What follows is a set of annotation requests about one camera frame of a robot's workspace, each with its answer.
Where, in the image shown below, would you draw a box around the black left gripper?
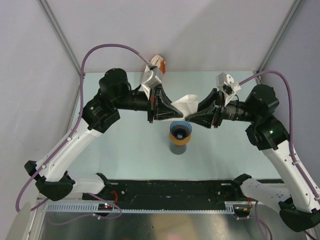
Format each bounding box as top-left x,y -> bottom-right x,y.
113,83 -> 183,123

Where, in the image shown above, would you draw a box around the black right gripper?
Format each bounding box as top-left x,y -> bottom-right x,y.
185,88 -> 258,129

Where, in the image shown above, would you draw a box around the single white paper filter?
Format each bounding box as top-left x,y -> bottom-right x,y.
171,94 -> 199,118

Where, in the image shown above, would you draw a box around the blue glass dripper cone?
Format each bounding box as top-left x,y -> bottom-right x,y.
169,121 -> 192,140

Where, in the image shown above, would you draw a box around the white paper coffee filters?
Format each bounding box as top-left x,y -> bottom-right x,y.
151,54 -> 164,68

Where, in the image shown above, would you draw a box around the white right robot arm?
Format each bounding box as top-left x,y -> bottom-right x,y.
185,84 -> 320,232

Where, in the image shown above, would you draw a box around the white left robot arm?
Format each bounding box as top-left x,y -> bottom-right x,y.
24,66 -> 183,201

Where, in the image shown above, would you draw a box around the orange filter box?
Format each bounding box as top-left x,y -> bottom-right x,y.
157,58 -> 166,74

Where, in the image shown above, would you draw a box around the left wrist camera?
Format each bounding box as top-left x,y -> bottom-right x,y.
141,66 -> 164,100

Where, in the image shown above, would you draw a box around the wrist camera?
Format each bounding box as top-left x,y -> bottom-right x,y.
141,66 -> 164,100
216,72 -> 241,107

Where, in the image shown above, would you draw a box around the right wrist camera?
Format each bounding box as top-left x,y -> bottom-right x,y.
216,72 -> 241,107

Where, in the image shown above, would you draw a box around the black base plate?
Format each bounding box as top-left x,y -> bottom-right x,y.
97,180 -> 253,211

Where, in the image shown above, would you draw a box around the white cable duct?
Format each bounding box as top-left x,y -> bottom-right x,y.
45,202 -> 235,215

